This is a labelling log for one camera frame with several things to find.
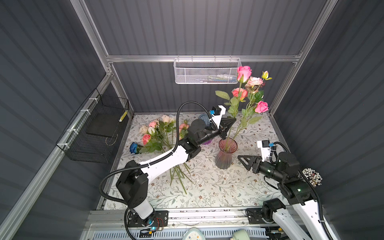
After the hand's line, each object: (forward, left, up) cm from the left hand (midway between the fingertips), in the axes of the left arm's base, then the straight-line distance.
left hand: (236, 119), depth 65 cm
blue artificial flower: (+10, +58, -34) cm, 68 cm away
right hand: (-12, -3, -14) cm, 19 cm away
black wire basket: (+2, +70, -12) cm, 71 cm away
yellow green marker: (+16, +57, -11) cm, 60 cm away
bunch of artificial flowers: (+19, +41, -35) cm, 57 cm away
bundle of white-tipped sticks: (-21, -36, -19) cm, 46 cm away
